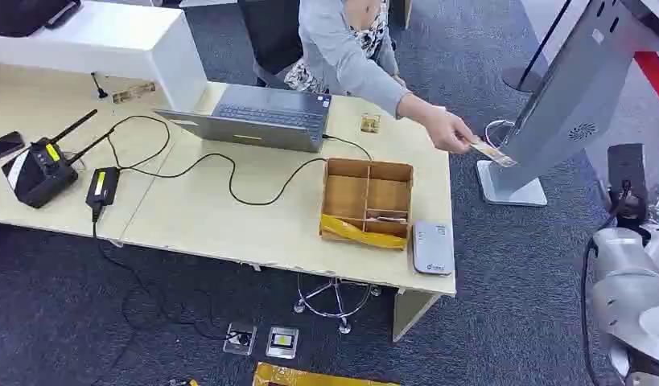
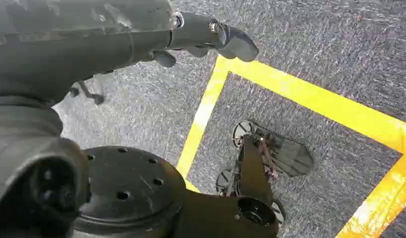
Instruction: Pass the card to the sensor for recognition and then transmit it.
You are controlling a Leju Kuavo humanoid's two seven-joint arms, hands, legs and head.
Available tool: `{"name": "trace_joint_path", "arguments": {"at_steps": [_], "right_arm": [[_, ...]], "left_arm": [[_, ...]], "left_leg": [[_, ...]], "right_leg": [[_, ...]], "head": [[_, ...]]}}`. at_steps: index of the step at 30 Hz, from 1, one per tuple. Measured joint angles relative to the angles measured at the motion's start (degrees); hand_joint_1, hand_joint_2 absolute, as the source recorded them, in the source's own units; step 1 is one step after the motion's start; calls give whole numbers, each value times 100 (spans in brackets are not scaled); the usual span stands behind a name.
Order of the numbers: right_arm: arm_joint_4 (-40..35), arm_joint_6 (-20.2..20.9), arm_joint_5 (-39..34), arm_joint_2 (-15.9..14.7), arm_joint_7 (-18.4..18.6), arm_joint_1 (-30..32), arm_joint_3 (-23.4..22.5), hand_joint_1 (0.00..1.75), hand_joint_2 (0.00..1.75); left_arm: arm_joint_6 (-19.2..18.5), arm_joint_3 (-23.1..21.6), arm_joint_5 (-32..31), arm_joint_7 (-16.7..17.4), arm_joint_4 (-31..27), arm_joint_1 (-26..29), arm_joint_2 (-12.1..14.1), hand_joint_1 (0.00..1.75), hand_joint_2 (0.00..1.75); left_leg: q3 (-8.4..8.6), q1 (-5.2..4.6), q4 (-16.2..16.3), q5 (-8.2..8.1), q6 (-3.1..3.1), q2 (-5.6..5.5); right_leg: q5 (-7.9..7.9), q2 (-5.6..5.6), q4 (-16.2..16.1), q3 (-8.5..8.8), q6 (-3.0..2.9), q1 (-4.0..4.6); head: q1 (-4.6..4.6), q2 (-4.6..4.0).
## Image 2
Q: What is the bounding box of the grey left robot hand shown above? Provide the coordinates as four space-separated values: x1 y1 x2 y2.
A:
0 0 260 238

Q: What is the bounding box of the yellow floor tape strip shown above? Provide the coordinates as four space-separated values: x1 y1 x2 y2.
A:
219 55 406 155
335 152 406 238
175 55 231 194

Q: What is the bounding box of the black robot foot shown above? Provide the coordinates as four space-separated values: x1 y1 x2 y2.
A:
215 119 315 198

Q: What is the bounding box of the black robot leg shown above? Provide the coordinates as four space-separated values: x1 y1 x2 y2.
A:
69 134 286 238

